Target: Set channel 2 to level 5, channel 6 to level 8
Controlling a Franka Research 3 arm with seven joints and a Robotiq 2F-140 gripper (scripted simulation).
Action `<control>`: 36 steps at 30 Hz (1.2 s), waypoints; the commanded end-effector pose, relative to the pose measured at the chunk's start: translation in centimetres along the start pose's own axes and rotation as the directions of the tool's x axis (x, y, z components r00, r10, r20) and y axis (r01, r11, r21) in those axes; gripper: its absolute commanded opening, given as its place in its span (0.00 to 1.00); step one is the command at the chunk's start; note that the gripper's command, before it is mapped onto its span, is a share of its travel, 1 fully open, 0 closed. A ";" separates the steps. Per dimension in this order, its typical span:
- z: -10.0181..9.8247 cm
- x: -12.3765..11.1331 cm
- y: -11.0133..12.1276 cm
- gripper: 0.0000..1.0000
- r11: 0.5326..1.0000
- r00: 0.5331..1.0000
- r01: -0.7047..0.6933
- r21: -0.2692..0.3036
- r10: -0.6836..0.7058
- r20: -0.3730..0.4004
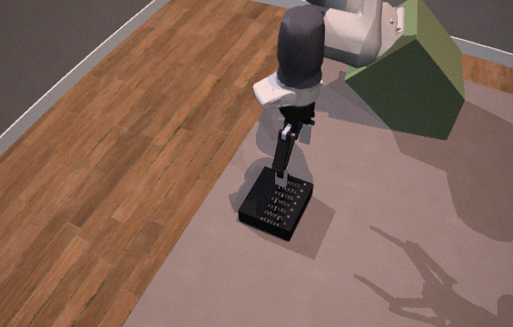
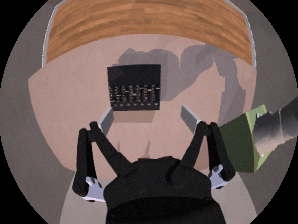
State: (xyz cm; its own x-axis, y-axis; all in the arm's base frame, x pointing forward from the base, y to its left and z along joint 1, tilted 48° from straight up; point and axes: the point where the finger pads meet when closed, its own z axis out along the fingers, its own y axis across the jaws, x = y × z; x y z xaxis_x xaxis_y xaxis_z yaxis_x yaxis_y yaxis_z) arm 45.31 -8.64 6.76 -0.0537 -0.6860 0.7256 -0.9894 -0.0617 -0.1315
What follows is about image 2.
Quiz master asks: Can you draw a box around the black lighting desk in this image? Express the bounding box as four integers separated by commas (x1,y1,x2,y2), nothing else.
107,64,161,111

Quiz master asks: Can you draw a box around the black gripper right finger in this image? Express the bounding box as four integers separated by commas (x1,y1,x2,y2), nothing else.
169,105,236,189

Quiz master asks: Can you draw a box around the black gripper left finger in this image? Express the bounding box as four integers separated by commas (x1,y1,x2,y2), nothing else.
72,107,151,202

